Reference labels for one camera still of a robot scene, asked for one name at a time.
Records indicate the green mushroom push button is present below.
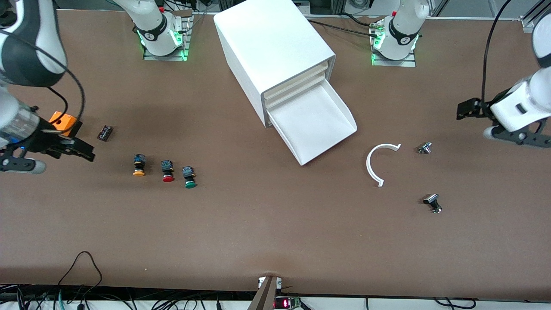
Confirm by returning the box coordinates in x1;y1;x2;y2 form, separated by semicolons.
182;166;197;189

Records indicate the white plastic bin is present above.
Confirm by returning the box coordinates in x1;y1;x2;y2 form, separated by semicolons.
266;79;358;166

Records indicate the yellow mushroom push button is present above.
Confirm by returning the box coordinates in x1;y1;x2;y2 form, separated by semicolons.
132;154;147;177

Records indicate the white curved plastic arc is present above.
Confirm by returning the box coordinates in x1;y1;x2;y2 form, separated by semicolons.
366;143;402;188

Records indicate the red digit display module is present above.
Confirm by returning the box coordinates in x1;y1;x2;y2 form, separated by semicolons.
275;296;302;310

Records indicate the orange button enclosure box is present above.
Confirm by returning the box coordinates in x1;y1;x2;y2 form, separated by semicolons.
49;111;83;138

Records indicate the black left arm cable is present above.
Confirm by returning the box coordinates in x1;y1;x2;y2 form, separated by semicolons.
480;0;513;106

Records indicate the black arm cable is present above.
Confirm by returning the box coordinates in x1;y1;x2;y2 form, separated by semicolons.
0;30;85;132
480;0;513;106

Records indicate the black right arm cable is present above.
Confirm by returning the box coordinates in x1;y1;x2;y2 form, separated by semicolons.
0;30;85;132

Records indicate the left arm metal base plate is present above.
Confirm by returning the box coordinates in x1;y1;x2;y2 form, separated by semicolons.
371;19;417;67

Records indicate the black silver selector switch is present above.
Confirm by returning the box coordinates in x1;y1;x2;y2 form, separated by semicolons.
423;194;443;214

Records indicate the aluminium frame profile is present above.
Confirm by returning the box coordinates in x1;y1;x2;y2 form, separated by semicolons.
520;6;544;33

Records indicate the black looped cable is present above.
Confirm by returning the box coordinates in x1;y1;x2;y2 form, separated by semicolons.
58;251;103;293

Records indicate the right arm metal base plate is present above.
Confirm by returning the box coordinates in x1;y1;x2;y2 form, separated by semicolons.
143;11;191;61

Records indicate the tangled black cable bundle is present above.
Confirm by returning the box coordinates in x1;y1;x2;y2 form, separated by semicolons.
0;284;259;310

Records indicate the black cable on table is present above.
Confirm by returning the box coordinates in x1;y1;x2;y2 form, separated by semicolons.
307;19;384;37

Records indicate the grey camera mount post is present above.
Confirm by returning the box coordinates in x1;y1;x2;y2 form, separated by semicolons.
248;276;282;310

